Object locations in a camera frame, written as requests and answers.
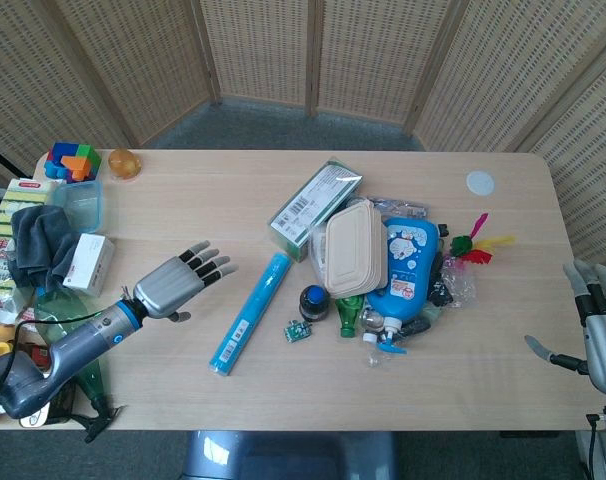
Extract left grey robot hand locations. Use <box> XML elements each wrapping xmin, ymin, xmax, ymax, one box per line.
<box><xmin>132</xmin><ymin>241</ymin><xmax>233</xmax><ymax>322</ymax></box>

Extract yellow sponge multipack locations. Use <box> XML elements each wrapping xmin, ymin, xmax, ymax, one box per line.
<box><xmin>0</xmin><ymin>177</ymin><xmax>65</xmax><ymax>314</ymax></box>

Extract large green plastic bottle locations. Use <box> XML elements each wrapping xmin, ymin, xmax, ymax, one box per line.
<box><xmin>34</xmin><ymin>286</ymin><xmax>115</xmax><ymax>407</ymax></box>

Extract woven bamboo folding screen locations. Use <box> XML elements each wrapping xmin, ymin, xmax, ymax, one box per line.
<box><xmin>0</xmin><ymin>0</ymin><xmax>606</xmax><ymax>261</ymax></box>

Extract clear blue plastic container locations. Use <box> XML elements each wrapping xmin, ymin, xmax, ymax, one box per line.
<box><xmin>51</xmin><ymin>180</ymin><xmax>107</xmax><ymax>235</ymax></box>

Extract colourful block puzzle cube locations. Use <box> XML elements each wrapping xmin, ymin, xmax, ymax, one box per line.
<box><xmin>43</xmin><ymin>141</ymin><xmax>103</xmax><ymax>185</ymax></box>

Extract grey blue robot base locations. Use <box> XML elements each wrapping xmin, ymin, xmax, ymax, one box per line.
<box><xmin>181</xmin><ymin>429</ymin><xmax>400</xmax><ymax>480</ymax></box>

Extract blue cartoon pump bottle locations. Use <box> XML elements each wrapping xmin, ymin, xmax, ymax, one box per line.
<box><xmin>364</xmin><ymin>215</ymin><xmax>443</xmax><ymax>357</ymax></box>

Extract clear bottle with white cap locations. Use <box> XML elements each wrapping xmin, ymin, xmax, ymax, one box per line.
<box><xmin>360</xmin><ymin>304</ymin><xmax>393</xmax><ymax>345</ymax></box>

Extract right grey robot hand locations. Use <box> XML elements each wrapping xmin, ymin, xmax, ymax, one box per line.
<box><xmin>524</xmin><ymin>258</ymin><xmax>606</xmax><ymax>397</ymax></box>

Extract black cable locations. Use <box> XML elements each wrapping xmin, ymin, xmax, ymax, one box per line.
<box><xmin>0</xmin><ymin>308</ymin><xmax>107</xmax><ymax>416</ymax></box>

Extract blue cylindrical tube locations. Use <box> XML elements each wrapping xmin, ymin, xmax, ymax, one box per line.
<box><xmin>207</xmin><ymin>252</ymin><xmax>295</xmax><ymax>378</ymax></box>

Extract black oblong item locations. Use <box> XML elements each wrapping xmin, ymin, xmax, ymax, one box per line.
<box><xmin>396</xmin><ymin>317</ymin><xmax>431</xmax><ymax>337</ymax></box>

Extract white box with red print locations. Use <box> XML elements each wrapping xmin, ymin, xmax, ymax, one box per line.
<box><xmin>62</xmin><ymin>232</ymin><xmax>117</xmax><ymax>298</ymax></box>

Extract beige stacked lunch containers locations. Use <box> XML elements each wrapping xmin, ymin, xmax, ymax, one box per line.
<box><xmin>323</xmin><ymin>198</ymin><xmax>390</xmax><ymax>302</ymax></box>

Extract crinkled clear plastic bag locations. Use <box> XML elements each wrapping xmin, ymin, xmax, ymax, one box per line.
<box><xmin>438</xmin><ymin>252</ymin><xmax>478</xmax><ymax>312</ymax></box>

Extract amber translucent egg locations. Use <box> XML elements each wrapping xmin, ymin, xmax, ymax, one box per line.
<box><xmin>107</xmin><ymin>147</ymin><xmax>144</xmax><ymax>182</ymax></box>

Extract clear plastic wrapper scrap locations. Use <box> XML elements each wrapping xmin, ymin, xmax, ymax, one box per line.
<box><xmin>365</xmin><ymin>347</ymin><xmax>392</xmax><ymax>369</ymax></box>

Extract small green plastic bottle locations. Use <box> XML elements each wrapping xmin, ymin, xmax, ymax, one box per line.
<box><xmin>335</xmin><ymin>294</ymin><xmax>367</xmax><ymax>340</ymax></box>

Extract dark grey cloth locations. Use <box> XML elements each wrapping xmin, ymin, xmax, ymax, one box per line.
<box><xmin>6</xmin><ymin>204</ymin><xmax>86</xmax><ymax>292</ymax></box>

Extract clear printed plastic packet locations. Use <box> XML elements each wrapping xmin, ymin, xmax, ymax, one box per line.
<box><xmin>365</xmin><ymin>193</ymin><xmax>428</xmax><ymax>217</ymax></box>

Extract black spring clamp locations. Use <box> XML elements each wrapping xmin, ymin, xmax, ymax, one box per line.
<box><xmin>74</xmin><ymin>403</ymin><xmax>128</xmax><ymax>445</ymax></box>

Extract colourful feather shuttlecock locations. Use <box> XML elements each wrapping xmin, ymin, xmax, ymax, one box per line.
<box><xmin>449</xmin><ymin>212</ymin><xmax>517</xmax><ymax>267</ymax></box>

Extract cola bottle with blue cap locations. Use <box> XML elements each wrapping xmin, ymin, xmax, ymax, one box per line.
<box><xmin>296</xmin><ymin>283</ymin><xmax>331</xmax><ymax>323</ymax></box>

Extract white round table grommet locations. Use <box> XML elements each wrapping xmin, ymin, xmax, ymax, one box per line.
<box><xmin>465</xmin><ymin>170</ymin><xmax>498</xmax><ymax>197</ymax></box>

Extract small green toy tank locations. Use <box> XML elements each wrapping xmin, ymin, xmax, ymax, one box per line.
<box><xmin>282</xmin><ymin>319</ymin><xmax>313</xmax><ymax>344</ymax></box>

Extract green cardboard box in wrap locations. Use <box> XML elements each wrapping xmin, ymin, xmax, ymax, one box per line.
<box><xmin>267</xmin><ymin>159</ymin><xmax>365</xmax><ymax>264</ymax></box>

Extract black crumpled plastic item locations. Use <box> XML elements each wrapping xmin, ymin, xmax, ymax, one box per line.
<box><xmin>426</xmin><ymin>249</ymin><xmax>453</xmax><ymax>307</ymax></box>

